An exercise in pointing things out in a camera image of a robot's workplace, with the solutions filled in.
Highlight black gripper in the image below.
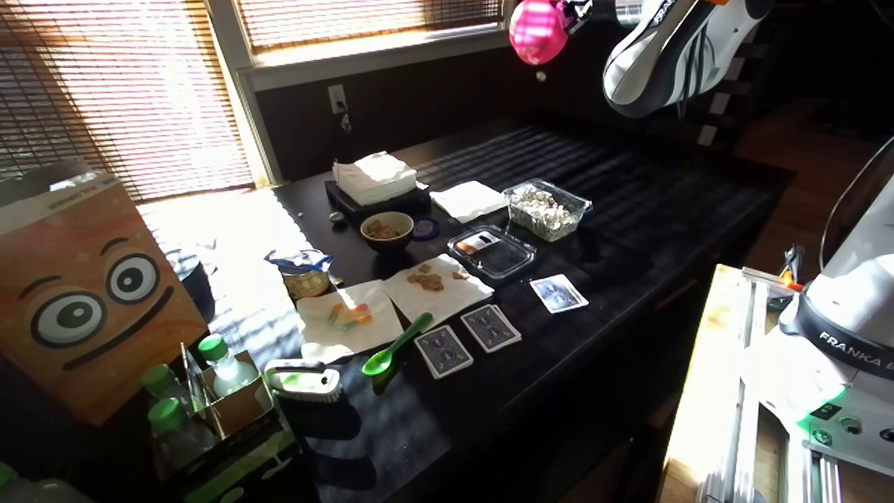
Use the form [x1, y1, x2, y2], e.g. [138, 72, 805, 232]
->
[557, 0, 608, 31]

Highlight pink plastic bowl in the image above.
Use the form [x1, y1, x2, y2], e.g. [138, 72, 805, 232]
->
[506, 0, 573, 68]

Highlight clear glass seed container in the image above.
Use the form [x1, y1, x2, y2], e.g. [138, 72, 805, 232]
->
[502, 177, 596, 246]

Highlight pumpkin seeds pile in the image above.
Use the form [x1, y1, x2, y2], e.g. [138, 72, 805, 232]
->
[512, 186, 578, 235]

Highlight flat white napkin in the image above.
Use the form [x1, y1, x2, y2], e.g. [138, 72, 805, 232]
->
[427, 180, 512, 228]

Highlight black tray under napkins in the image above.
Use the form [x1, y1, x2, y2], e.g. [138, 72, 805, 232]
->
[321, 177, 435, 228]

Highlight white napkin stack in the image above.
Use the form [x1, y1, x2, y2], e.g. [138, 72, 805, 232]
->
[329, 148, 418, 207]

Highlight black cup with nuts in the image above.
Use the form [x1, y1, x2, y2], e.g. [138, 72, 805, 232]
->
[358, 211, 418, 275]

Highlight brown snack pieces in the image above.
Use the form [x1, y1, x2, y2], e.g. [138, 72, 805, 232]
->
[404, 263, 451, 293]

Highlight white napkin under brown snacks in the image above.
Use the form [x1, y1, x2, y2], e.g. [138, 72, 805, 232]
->
[382, 253, 497, 330]

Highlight dark playing card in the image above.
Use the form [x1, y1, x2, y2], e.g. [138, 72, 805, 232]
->
[458, 302, 526, 356]

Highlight orange candy pieces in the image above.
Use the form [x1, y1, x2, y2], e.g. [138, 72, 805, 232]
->
[329, 300, 374, 330]

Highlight blue snack bag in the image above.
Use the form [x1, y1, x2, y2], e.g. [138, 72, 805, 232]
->
[263, 246, 336, 302]

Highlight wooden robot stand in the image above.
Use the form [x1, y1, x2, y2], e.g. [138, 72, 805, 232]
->
[656, 263, 894, 503]

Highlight green plastic spoon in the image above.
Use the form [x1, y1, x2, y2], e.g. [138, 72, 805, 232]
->
[361, 311, 435, 383]

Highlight white napkin under orange candy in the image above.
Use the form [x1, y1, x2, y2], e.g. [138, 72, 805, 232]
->
[293, 278, 404, 370]

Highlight white and green device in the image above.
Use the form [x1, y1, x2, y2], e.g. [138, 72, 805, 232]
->
[263, 362, 346, 405]

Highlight green cap clear bottle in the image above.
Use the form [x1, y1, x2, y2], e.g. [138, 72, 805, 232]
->
[138, 362, 191, 405]
[145, 394, 220, 480]
[192, 332, 261, 394]

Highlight green black bottle box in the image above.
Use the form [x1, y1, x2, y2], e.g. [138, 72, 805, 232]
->
[171, 344, 304, 503]

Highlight cardboard box with face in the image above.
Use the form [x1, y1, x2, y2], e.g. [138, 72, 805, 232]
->
[0, 180, 210, 430]

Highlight white wall outlet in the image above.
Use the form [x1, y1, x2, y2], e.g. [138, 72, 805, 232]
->
[323, 82, 351, 117]

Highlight white window frame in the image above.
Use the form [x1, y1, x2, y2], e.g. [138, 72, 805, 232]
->
[203, 0, 513, 190]

